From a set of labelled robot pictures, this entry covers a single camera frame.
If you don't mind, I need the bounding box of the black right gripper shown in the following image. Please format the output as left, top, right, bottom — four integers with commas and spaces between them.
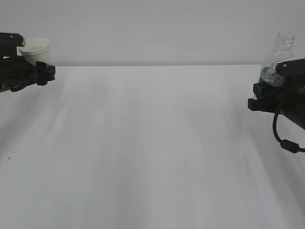
248, 76, 305, 129

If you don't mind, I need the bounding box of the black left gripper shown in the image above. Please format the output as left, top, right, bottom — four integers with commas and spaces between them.
0, 57, 56, 93

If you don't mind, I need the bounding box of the white paper cup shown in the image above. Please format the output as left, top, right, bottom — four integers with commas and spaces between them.
18, 38, 53, 65

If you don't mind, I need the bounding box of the clear water bottle green label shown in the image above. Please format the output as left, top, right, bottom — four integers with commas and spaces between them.
253, 31, 296, 100

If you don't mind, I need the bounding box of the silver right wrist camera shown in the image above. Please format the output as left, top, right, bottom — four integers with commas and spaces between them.
269, 57, 305, 77

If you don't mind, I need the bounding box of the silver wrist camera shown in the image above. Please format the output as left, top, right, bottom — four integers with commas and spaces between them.
269, 57, 305, 77
0, 31, 26, 59

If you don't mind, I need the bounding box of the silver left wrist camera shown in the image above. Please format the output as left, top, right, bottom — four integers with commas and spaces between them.
0, 31, 26, 59

